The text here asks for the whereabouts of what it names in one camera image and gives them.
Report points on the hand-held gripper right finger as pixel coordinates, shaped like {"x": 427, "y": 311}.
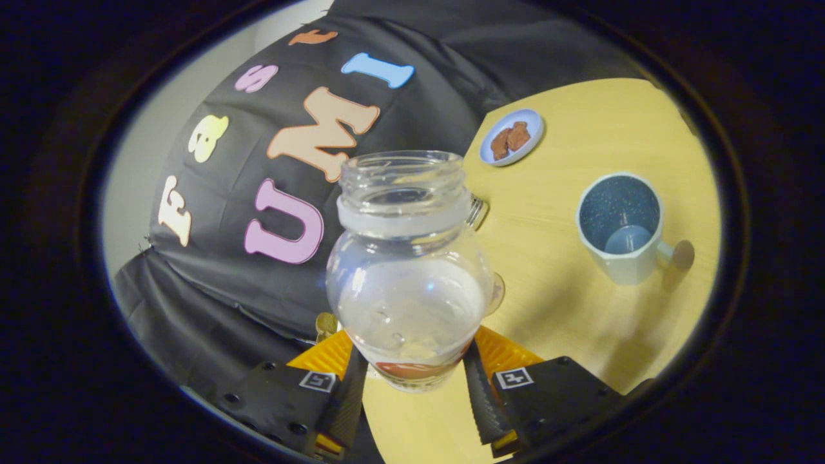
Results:
{"x": 481, "y": 401}

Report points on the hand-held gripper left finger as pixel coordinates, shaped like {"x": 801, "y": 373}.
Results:
{"x": 348, "y": 399}

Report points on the clear plastic juice bottle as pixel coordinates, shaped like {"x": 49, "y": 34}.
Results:
{"x": 409, "y": 290}

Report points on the white cup with blue inside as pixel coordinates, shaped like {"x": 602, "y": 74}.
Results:
{"x": 622, "y": 225}

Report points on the small golden round object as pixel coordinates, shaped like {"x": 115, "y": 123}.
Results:
{"x": 325, "y": 325}

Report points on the light wooden table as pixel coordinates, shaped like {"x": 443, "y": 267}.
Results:
{"x": 567, "y": 322}

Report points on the black backdrop cloth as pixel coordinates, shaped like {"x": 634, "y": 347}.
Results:
{"x": 258, "y": 283}

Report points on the brown food piece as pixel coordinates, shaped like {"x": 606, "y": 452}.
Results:
{"x": 500, "y": 144}
{"x": 518, "y": 135}

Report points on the small light blue plate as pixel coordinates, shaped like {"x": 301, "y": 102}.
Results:
{"x": 528, "y": 122}

